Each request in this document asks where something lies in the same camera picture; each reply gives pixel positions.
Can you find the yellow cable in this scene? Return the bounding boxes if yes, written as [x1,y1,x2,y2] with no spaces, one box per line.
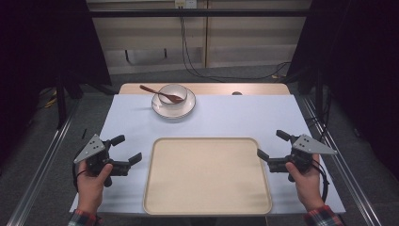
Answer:
[43,89,59,109]

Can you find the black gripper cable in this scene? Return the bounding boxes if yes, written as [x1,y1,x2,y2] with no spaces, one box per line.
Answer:
[311,160,330,203]
[72,162,88,193]

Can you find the aluminium floor rail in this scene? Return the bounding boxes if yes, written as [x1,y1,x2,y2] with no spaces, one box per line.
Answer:
[5,99,81,226]
[300,93,383,226]

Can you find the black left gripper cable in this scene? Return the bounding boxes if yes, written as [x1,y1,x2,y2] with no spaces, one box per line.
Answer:
[72,162,88,193]

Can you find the beige rectangular tray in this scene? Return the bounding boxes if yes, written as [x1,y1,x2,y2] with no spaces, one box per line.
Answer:
[142,137,273,217]

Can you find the black metal crossbar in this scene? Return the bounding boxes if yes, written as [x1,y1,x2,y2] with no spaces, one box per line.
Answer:
[88,8,312,19]

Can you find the black metal stand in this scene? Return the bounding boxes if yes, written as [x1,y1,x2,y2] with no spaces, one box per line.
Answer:
[55,70,69,130]

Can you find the white bowl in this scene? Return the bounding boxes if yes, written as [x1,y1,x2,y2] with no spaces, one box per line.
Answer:
[157,84,188,110]

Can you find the person's left hand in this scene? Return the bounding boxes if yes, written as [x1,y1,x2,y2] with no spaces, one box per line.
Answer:
[76,159,114,215]

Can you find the white plate with dark rim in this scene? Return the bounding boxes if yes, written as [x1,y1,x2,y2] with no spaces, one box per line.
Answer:
[151,88,197,120]

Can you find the white table sheet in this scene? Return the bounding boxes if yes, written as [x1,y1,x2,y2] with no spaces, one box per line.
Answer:
[69,93,346,215]

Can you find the person's right hand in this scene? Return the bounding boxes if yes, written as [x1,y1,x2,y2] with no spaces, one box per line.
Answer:
[284,153,326,212]

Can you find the white wall socket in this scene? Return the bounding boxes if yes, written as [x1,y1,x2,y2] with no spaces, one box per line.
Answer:
[174,0,199,9]

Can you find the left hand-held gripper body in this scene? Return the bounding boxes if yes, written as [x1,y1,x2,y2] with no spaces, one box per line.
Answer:
[73,134,131,188]

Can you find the brown wooden spoon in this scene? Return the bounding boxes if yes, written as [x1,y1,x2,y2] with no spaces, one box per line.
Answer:
[139,85,185,105]

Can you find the black floor cable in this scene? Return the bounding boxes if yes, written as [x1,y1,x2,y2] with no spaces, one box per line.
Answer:
[179,6,292,81]

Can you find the black curtain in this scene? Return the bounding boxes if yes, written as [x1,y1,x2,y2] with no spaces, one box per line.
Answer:
[286,0,399,182]
[0,0,113,164]

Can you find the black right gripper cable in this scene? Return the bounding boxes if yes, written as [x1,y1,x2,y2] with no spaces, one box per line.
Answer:
[311,160,330,203]

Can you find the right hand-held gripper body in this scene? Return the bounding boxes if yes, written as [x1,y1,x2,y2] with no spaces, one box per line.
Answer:
[267,134,339,184]

